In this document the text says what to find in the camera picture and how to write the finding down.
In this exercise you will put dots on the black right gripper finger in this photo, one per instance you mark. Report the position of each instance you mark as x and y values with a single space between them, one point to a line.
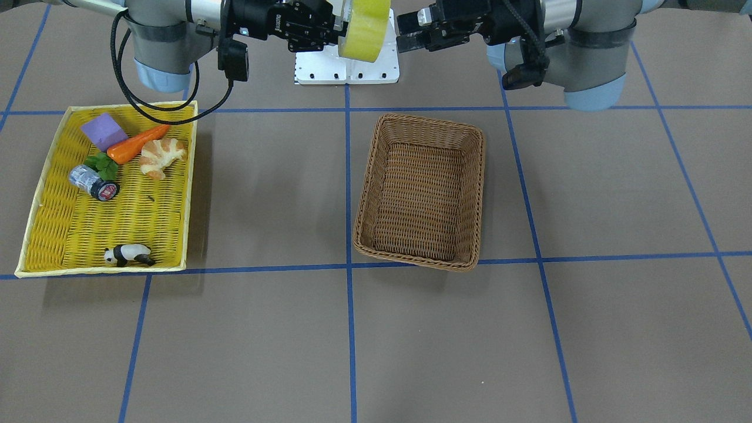
312 25

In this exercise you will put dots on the toy croissant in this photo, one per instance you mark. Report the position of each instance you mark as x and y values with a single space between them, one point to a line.
157 155

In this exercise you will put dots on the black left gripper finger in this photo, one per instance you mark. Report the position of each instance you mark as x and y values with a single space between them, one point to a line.
428 29

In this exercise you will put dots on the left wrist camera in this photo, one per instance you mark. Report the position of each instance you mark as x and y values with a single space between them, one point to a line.
519 72

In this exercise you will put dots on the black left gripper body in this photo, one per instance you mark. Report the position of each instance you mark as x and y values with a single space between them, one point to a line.
504 22

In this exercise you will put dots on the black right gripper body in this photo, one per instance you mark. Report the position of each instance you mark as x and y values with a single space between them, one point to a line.
254 17

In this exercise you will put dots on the yellow tape roll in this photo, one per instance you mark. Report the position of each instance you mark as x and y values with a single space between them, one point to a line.
367 23

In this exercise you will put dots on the panda figurine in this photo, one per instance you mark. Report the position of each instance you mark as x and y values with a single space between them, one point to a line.
122 254

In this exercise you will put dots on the brown wicker basket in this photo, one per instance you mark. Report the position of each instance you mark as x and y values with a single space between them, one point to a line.
422 197

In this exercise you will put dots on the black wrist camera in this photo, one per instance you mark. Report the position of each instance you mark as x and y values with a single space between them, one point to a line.
233 59

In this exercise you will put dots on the yellow woven basket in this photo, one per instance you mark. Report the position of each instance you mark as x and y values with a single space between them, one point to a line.
68 231

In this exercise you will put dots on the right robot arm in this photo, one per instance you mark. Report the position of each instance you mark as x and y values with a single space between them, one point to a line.
171 36

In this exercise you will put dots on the small black-capped jar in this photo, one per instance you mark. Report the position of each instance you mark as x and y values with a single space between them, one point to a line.
88 180

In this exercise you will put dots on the purple foam block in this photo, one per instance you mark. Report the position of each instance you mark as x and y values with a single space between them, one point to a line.
104 132

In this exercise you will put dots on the toy carrot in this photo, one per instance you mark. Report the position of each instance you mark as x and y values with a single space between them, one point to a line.
108 163

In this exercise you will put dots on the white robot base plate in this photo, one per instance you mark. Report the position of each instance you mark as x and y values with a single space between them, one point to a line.
327 68

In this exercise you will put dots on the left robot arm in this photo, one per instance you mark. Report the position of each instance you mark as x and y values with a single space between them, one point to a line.
580 46

